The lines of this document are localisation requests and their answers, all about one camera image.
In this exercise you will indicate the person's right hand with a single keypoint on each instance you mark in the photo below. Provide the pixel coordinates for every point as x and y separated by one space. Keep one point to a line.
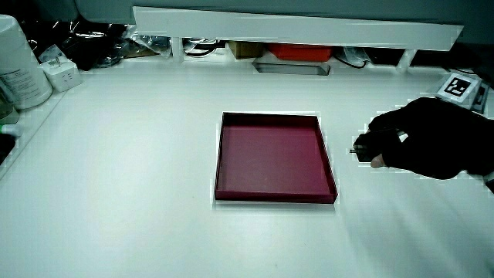
436 139

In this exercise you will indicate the black charger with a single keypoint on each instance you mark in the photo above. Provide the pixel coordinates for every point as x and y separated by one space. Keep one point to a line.
368 148

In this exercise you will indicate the white desk shelf riser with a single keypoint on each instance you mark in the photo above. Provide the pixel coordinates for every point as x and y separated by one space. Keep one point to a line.
293 29

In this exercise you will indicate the white desk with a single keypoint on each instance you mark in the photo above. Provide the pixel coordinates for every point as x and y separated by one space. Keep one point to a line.
116 173

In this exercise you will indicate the red box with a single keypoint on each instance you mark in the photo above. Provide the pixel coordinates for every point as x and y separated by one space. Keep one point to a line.
301 51

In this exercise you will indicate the maroon shallow tray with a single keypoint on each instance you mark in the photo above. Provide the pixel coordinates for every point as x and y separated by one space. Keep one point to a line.
270 158

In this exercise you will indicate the brown cardboard box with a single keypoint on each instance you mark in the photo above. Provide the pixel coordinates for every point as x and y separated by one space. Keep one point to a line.
245 48

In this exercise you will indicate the clear plastic bag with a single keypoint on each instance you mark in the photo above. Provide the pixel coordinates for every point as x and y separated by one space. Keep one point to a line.
148 40

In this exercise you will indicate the black plastic bag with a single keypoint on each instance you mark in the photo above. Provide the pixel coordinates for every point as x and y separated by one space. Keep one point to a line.
83 42

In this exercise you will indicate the white plug adapter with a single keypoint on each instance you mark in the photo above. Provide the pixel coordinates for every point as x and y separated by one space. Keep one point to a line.
61 74

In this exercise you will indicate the white cylindrical wipes canister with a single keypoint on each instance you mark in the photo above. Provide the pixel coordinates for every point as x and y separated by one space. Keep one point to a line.
17 65

